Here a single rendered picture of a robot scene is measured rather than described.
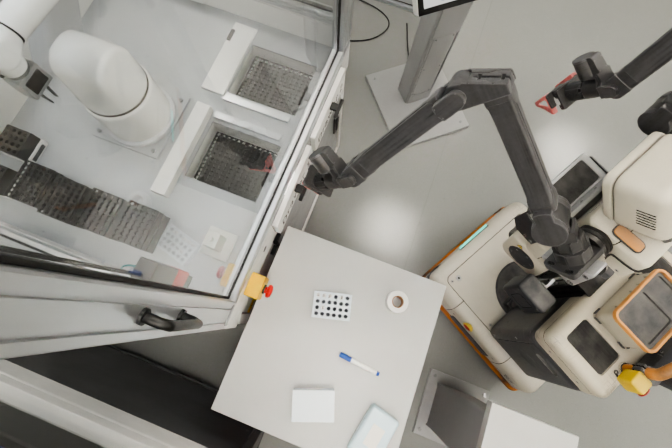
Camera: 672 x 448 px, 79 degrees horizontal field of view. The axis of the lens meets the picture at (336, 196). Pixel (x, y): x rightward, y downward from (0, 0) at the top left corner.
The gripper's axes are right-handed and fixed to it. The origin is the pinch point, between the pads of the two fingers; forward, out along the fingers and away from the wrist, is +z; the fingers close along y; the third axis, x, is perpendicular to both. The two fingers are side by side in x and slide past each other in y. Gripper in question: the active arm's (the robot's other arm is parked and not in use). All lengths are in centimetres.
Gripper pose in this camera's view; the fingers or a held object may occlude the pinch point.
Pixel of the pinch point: (306, 183)
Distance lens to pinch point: 133.1
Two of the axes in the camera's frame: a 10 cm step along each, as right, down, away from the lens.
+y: -7.5, -4.4, -4.9
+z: -5.6, 0.5, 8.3
